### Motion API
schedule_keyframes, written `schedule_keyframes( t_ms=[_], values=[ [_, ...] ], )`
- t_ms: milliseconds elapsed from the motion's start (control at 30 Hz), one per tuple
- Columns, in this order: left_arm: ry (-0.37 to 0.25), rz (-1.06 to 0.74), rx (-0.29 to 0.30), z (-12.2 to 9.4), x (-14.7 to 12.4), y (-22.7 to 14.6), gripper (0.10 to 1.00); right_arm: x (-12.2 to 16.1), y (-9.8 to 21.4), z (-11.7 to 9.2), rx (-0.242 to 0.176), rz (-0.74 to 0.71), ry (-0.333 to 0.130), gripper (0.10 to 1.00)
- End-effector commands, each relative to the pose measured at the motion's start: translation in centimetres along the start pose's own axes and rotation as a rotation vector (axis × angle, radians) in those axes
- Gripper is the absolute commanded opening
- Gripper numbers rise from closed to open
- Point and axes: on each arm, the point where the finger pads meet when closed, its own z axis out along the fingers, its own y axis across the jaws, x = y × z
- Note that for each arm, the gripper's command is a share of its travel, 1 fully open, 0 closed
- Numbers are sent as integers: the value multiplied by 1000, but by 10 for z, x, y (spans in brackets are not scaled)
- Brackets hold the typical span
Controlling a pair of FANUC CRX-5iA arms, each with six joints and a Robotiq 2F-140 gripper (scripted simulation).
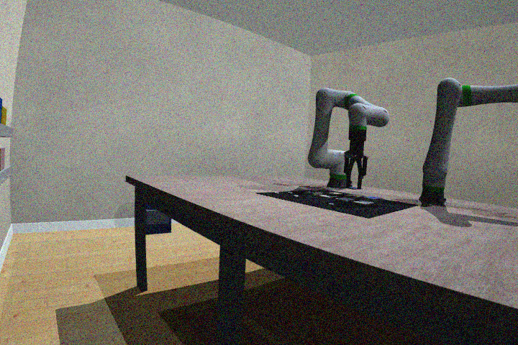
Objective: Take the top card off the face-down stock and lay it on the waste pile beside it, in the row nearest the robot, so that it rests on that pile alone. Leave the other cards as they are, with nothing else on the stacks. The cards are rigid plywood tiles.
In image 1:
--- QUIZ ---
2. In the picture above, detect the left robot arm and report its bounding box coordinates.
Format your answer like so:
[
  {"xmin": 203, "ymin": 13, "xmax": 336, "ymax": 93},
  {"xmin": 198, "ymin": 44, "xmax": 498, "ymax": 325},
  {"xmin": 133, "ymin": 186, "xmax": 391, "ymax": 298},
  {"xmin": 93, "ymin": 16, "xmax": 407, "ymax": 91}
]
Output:
[{"xmin": 419, "ymin": 78, "xmax": 518, "ymax": 204}]

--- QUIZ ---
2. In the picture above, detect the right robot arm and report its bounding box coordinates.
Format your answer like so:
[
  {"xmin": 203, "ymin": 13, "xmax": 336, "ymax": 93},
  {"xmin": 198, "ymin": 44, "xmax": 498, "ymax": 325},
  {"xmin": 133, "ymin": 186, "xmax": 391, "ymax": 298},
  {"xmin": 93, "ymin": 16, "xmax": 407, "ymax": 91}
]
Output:
[{"xmin": 308, "ymin": 88, "xmax": 389, "ymax": 188}]

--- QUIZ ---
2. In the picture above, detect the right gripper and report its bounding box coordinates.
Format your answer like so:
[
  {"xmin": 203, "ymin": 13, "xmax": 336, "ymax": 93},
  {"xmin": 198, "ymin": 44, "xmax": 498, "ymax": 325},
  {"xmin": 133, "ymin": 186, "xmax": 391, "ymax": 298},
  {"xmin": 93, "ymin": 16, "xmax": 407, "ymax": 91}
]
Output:
[{"xmin": 344, "ymin": 140, "xmax": 368, "ymax": 189}]

